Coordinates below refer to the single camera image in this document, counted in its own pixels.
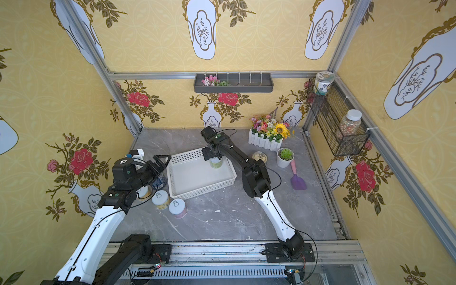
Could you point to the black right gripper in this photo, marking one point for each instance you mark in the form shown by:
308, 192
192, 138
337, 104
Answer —
210, 152

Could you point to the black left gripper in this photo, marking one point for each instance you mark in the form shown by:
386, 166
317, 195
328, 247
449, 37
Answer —
151, 168

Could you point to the dark blue silver-top can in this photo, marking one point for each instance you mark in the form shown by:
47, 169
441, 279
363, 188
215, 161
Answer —
160, 182

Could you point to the short gold can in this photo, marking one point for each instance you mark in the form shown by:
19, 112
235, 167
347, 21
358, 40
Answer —
145, 192

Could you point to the yellow label white-top can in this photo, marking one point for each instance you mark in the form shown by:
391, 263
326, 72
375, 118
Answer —
161, 199

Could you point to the pink dotted white-top can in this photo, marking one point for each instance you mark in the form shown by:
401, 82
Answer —
178, 208

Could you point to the green label white-top can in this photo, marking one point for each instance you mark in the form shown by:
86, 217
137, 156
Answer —
215, 162

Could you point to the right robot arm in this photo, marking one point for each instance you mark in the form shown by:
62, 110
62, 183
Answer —
257, 184

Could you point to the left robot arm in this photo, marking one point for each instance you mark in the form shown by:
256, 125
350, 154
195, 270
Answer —
83, 267

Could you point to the white perforated plastic basket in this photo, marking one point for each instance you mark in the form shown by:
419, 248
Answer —
189, 175

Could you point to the white picket flower box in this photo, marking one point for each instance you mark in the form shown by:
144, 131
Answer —
267, 132

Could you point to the pink artificial flowers on shelf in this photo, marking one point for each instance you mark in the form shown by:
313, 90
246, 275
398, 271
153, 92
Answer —
213, 81

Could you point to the white pot green succulent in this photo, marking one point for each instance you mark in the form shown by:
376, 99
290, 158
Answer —
284, 157

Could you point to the purple silicone spatula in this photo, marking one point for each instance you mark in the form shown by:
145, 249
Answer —
297, 182

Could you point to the patterned lidded jar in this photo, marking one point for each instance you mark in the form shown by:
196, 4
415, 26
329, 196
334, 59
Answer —
323, 81

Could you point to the white-lid glass jar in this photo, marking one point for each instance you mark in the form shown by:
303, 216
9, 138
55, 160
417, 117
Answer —
349, 123

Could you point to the grey wall shelf tray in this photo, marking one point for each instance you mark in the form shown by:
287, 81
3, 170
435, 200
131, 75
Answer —
239, 82

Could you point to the aluminium corner frame post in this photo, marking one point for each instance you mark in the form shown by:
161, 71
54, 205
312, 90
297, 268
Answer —
70, 17

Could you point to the black wire wall basket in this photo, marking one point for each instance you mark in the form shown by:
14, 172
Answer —
330, 112

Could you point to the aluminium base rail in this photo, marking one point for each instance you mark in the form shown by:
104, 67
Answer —
319, 263

